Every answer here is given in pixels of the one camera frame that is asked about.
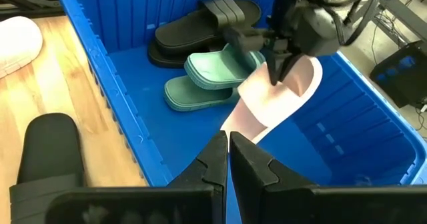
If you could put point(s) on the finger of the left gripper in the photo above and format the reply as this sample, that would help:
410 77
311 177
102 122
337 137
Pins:
288 65
275 67

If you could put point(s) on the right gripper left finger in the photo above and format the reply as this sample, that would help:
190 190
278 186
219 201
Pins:
207 170

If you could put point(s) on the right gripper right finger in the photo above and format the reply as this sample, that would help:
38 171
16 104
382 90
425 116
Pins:
253 177

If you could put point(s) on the pink rubber slide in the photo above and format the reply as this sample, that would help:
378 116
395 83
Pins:
267 107
16 40

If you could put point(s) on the green rubber slide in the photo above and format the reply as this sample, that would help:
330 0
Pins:
213 69
190 95

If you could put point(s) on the black rubber slide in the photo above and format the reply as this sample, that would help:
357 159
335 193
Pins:
166 60
50 150
187 34

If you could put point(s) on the blue plastic bin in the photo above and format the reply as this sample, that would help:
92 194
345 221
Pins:
173 134

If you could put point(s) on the black metal stand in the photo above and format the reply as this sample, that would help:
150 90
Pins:
407 20

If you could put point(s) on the computer with blue light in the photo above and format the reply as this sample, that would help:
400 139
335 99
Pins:
400 74

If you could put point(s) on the black aluminium frame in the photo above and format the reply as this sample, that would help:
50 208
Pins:
33 12

